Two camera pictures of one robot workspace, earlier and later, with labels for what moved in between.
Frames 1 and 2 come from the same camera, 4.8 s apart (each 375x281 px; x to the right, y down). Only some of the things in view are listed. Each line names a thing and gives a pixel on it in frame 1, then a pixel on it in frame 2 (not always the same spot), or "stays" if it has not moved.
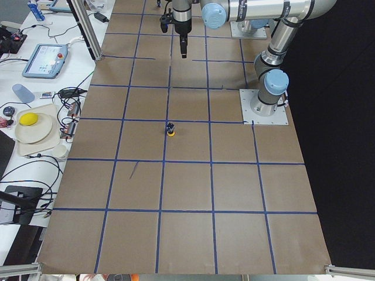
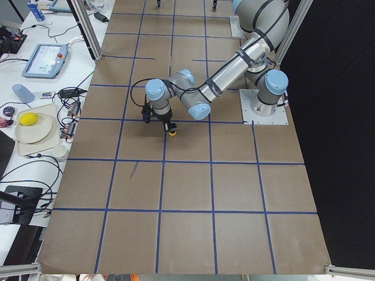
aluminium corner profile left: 7,271 stays
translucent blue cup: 24,94 stays
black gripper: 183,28 → 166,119
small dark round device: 9,111 stays
